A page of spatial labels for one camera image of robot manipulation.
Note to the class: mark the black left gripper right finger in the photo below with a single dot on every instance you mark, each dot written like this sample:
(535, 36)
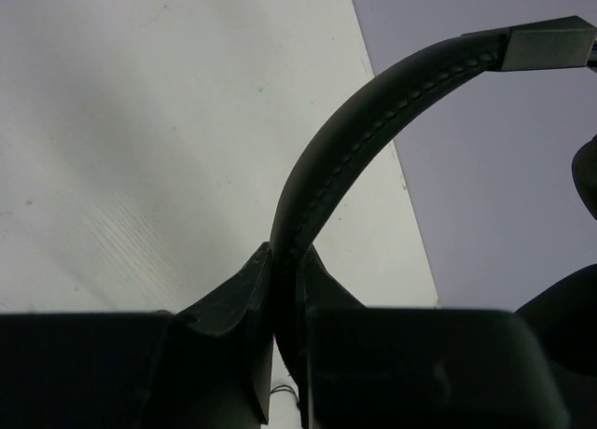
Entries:
(417, 368)

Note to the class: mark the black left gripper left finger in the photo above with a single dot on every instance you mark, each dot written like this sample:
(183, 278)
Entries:
(208, 366)

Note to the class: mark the black over-ear headphones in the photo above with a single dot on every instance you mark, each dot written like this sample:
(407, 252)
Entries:
(562, 318)

